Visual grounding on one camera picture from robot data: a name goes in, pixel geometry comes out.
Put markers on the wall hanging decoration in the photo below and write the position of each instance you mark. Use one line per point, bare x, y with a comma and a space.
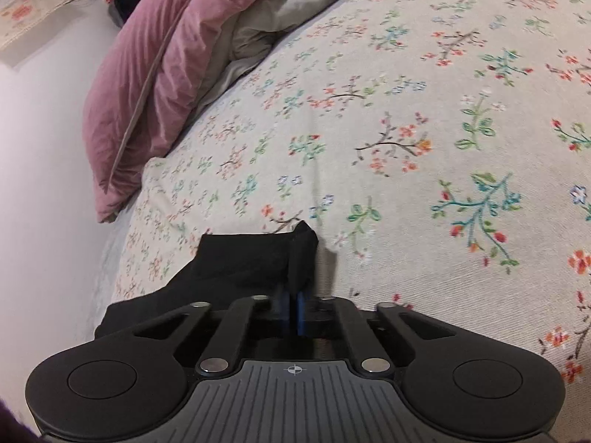
29, 26

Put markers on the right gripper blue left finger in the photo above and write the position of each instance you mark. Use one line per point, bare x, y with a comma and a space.
284, 305

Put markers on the floral bed sheet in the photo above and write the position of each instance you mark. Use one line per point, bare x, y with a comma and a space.
440, 149

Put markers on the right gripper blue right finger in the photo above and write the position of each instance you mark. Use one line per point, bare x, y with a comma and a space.
301, 302

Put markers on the black pants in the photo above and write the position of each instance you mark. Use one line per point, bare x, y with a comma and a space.
226, 268

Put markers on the pink velvet duvet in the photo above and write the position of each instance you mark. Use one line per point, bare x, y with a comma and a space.
170, 60

